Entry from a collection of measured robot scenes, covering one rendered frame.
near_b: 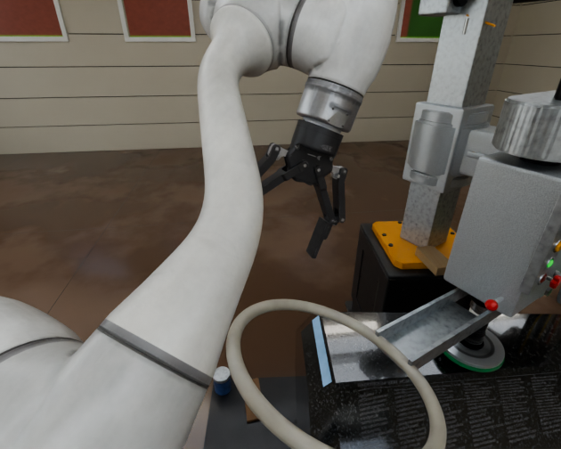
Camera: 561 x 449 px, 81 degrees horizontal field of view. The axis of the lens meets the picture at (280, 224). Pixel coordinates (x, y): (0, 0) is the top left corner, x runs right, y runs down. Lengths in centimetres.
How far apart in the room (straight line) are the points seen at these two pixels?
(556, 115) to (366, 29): 56
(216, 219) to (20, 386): 18
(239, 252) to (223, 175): 8
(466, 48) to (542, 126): 90
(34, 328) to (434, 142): 168
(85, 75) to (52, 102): 82
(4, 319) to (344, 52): 48
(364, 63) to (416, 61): 718
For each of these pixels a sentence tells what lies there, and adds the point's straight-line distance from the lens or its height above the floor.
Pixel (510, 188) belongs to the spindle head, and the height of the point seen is 148.
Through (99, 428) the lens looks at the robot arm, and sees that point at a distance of 26.
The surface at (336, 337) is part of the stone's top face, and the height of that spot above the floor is 82.
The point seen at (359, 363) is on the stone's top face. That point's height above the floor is 82.
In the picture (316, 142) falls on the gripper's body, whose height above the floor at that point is 168.
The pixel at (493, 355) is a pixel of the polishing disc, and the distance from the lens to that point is 141.
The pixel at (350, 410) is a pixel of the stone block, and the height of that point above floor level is 76.
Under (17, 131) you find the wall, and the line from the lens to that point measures 802.
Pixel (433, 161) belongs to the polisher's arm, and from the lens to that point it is 181.
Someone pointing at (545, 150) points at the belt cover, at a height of 160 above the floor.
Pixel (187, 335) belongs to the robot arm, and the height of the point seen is 162.
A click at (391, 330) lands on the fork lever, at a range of 101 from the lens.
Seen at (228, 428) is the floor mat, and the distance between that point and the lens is 208.
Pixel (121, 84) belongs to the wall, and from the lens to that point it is 711.
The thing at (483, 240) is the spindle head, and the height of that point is 132.
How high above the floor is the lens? 180
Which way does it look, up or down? 28 degrees down
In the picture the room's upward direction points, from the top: straight up
